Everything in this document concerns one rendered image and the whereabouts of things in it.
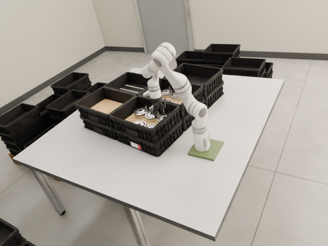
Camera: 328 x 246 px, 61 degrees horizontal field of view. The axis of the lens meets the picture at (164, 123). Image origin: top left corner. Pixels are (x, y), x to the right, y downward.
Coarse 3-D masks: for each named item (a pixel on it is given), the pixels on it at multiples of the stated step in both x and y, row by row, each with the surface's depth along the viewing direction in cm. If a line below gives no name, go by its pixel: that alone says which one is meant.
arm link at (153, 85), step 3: (159, 72) 165; (156, 75) 165; (153, 78) 168; (156, 78) 166; (150, 81) 167; (153, 81) 166; (156, 81) 166; (147, 84) 169; (150, 84) 166; (153, 84) 166; (156, 84) 167; (150, 87) 168; (153, 87) 167; (156, 87) 168; (159, 87) 170; (150, 90) 169; (153, 90) 168; (156, 90) 169
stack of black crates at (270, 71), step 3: (267, 63) 340; (270, 63) 338; (267, 66) 342; (270, 66) 329; (267, 69) 344; (270, 69) 328; (267, 72) 318; (270, 72) 335; (267, 75) 324; (270, 75) 334; (270, 78) 339
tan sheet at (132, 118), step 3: (132, 114) 204; (129, 117) 201; (132, 117) 200; (135, 117) 200; (144, 117) 197; (126, 120) 198; (129, 120) 198; (132, 120) 197; (135, 120) 196; (138, 120) 196; (141, 120) 195; (144, 120) 194; (147, 123) 190; (150, 123) 189; (153, 123) 189; (156, 123) 188
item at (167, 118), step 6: (138, 96) 204; (126, 102) 199; (120, 108) 194; (168, 114) 177; (174, 114) 179; (114, 120) 186; (120, 120) 181; (162, 120) 172; (132, 126) 176; (138, 126) 172; (144, 126) 170; (156, 126) 168; (150, 132) 167
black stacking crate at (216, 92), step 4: (220, 84) 220; (216, 88) 216; (220, 88) 224; (212, 92) 213; (216, 92) 220; (220, 92) 224; (208, 96) 209; (212, 96) 217; (216, 96) 222; (220, 96) 226; (208, 100) 213; (212, 100) 218; (216, 100) 222; (208, 104) 215; (212, 104) 218
